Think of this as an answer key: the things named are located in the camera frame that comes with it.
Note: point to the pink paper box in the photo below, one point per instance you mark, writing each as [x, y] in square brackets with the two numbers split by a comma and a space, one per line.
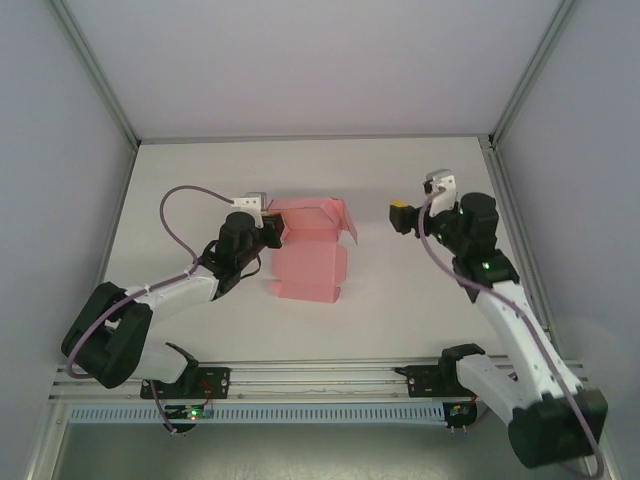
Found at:
[310, 270]

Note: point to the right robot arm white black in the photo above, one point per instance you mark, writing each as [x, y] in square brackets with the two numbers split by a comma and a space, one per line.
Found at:
[540, 435]

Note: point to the small circuit board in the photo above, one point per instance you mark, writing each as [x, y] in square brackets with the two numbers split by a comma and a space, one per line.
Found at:
[457, 413]
[192, 413]

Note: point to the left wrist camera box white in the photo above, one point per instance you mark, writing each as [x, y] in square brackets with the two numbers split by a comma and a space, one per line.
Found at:
[247, 201]

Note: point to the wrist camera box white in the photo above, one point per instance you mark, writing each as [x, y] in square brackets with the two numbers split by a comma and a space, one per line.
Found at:
[442, 192]
[247, 201]

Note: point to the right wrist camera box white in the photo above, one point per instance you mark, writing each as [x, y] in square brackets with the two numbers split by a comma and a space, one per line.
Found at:
[442, 192]

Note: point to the aluminium side rail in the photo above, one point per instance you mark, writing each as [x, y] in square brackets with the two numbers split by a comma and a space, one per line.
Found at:
[500, 170]

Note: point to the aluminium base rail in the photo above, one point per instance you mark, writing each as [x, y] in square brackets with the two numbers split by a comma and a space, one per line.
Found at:
[320, 375]

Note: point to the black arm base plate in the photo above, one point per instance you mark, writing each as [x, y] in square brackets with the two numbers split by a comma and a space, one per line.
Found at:
[220, 382]
[420, 382]

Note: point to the aluminium frame post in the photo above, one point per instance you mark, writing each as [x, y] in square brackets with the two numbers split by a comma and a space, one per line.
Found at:
[98, 75]
[47, 440]
[530, 75]

